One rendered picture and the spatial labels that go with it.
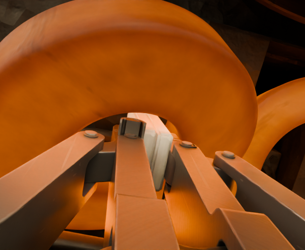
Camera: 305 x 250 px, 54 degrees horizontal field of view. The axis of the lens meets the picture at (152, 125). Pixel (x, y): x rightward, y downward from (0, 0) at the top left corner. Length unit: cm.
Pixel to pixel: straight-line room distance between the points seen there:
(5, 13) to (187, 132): 19
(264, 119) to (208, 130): 7
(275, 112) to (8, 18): 23
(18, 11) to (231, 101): 20
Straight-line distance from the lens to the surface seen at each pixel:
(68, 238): 20
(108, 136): 25
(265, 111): 23
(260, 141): 23
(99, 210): 20
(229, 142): 18
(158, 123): 16
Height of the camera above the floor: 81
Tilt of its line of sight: 8 degrees down
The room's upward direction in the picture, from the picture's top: 15 degrees clockwise
